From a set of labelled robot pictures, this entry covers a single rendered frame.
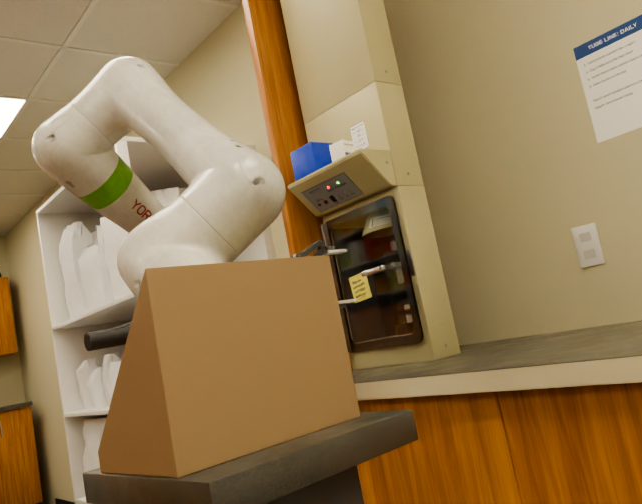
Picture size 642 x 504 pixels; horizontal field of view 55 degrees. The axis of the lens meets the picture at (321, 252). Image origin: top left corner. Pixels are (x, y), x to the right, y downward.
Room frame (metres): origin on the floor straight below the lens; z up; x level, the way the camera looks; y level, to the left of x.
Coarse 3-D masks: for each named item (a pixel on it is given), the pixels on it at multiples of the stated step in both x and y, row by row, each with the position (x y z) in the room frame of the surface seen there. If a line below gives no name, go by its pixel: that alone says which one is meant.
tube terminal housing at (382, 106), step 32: (352, 96) 1.70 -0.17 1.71; (384, 96) 1.64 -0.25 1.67; (320, 128) 1.81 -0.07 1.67; (384, 128) 1.63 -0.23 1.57; (416, 160) 1.69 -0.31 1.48; (384, 192) 1.66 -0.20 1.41; (416, 192) 1.67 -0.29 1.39; (416, 224) 1.65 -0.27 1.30; (416, 256) 1.63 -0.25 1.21; (416, 288) 1.63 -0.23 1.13; (448, 320) 1.68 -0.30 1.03; (384, 352) 1.76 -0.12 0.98; (416, 352) 1.67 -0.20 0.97; (448, 352) 1.66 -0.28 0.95
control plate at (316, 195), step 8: (336, 176) 1.66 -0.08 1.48; (344, 176) 1.65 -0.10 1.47; (320, 184) 1.71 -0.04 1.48; (328, 184) 1.70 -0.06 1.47; (336, 184) 1.69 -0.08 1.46; (344, 184) 1.68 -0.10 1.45; (352, 184) 1.66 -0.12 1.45; (304, 192) 1.77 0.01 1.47; (312, 192) 1.76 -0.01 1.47; (320, 192) 1.74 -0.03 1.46; (328, 192) 1.73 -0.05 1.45; (336, 192) 1.72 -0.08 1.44; (352, 192) 1.69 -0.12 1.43; (360, 192) 1.68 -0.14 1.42; (312, 200) 1.79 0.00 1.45; (320, 200) 1.77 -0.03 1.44; (328, 200) 1.76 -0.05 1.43; (344, 200) 1.73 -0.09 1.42; (320, 208) 1.80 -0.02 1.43; (328, 208) 1.79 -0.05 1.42
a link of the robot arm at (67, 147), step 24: (48, 120) 1.10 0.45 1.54; (72, 120) 1.09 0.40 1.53; (48, 144) 1.08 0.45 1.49; (72, 144) 1.09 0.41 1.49; (96, 144) 1.11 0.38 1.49; (48, 168) 1.11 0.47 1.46; (72, 168) 1.11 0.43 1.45; (96, 168) 1.14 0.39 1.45; (120, 168) 1.18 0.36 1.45; (72, 192) 1.17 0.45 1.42; (96, 192) 1.17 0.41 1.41; (120, 192) 1.19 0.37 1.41
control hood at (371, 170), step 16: (336, 160) 1.62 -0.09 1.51; (352, 160) 1.59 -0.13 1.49; (368, 160) 1.57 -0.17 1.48; (384, 160) 1.61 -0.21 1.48; (320, 176) 1.69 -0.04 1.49; (352, 176) 1.64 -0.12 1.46; (368, 176) 1.61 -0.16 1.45; (384, 176) 1.60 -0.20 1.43; (368, 192) 1.67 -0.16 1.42; (336, 208) 1.78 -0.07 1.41
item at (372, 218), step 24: (360, 216) 1.72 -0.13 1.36; (384, 216) 1.65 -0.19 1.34; (336, 240) 1.82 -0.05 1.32; (360, 240) 1.74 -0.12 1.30; (384, 240) 1.66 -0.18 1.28; (336, 264) 1.83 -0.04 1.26; (360, 264) 1.75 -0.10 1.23; (384, 264) 1.68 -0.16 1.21; (384, 288) 1.69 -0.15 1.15; (408, 288) 1.62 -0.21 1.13; (360, 312) 1.78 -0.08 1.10; (384, 312) 1.71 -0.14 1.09; (408, 312) 1.64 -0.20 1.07; (360, 336) 1.80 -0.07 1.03; (384, 336) 1.72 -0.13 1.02; (408, 336) 1.65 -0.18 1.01
